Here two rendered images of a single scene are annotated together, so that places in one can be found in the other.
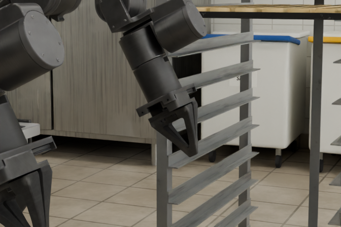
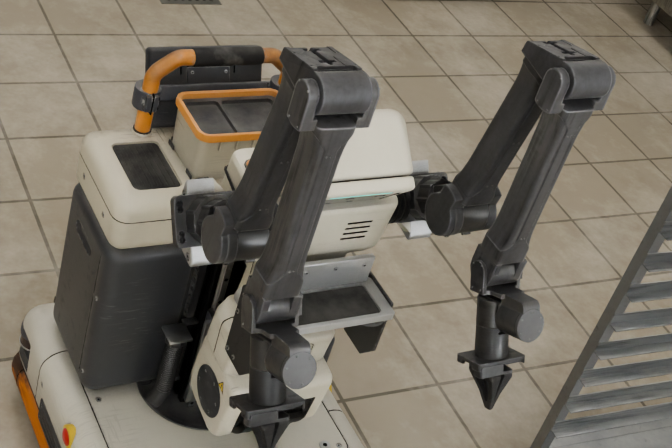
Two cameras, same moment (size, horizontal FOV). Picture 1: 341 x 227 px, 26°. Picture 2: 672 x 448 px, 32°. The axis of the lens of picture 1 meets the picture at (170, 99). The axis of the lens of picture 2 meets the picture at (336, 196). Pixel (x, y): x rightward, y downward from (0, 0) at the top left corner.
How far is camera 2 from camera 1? 1.29 m
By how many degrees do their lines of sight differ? 39
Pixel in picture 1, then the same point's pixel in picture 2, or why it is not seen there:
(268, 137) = not seen: outside the picture
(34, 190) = (267, 433)
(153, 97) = (476, 353)
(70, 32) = not seen: outside the picture
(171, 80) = (494, 351)
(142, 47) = (485, 315)
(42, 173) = (278, 425)
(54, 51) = (303, 378)
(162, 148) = (614, 304)
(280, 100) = not seen: outside the picture
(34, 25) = (295, 362)
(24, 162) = (266, 418)
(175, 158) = (626, 317)
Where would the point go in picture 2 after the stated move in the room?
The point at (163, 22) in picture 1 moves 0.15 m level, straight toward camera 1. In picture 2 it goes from (504, 311) to (453, 348)
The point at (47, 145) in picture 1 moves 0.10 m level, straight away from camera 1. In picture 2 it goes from (298, 404) to (332, 372)
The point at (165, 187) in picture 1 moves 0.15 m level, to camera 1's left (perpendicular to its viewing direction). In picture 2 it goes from (598, 337) to (546, 298)
